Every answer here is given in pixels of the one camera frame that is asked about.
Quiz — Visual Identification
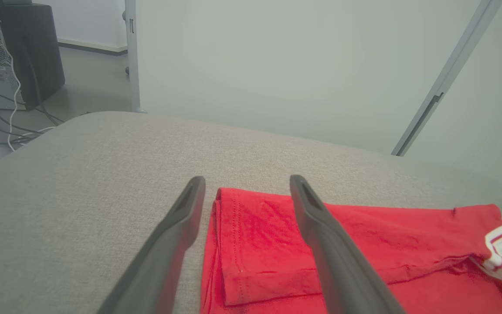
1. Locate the red jersey with white sleeves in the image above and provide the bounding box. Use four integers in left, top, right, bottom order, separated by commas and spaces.
200, 188, 502, 314

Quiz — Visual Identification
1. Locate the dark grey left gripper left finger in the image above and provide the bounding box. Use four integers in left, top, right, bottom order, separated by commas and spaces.
96, 176, 207, 314

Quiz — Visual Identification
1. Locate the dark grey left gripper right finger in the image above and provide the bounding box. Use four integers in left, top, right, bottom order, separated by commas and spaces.
289, 174, 406, 314

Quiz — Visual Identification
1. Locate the black computer tower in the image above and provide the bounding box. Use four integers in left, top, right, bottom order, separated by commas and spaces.
0, 3, 65, 111

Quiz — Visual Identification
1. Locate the white floor cable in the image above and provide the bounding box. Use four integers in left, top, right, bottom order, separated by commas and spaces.
0, 0, 55, 152

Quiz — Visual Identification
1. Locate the grey partition panel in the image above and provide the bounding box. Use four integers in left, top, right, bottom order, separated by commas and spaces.
393, 0, 502, 197
124, 0, 502, 157

